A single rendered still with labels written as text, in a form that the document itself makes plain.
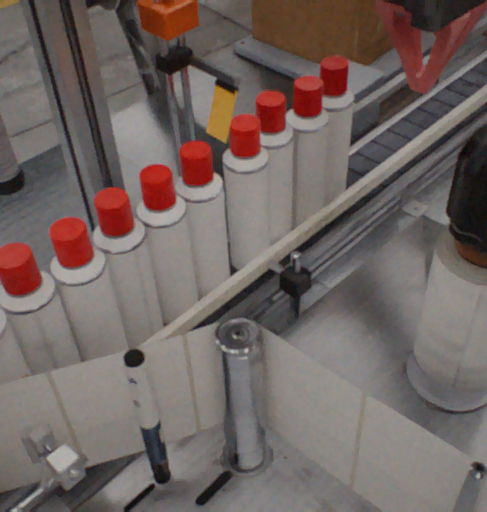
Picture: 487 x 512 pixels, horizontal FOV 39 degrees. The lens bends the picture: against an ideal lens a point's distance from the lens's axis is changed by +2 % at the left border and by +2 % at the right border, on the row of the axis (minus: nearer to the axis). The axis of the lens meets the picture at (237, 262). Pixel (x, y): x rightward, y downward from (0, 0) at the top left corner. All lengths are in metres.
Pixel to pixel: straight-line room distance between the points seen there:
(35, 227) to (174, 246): 0.38
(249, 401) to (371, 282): 0.31
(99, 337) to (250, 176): 0.23
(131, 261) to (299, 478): 0.26
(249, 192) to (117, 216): 0.17
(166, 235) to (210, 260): 0.09
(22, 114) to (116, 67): 0.49
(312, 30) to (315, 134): 0.52
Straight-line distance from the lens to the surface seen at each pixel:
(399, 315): 0.80
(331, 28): 1.26
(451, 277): 0.61
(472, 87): 1.21
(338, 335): 0.78
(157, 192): 0.66
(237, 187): 0.75
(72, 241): 0.61
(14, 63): 3.34
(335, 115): 0.83
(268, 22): 1.36
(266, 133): 0.77
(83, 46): 0.73
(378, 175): 0.94
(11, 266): 0.60
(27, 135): 2.82
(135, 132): 1.19
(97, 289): 0.65
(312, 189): 0.84
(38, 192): 1.10
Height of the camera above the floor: 1.48
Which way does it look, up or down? 45 degrees down
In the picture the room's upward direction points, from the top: 4 degrees counter-clockwise
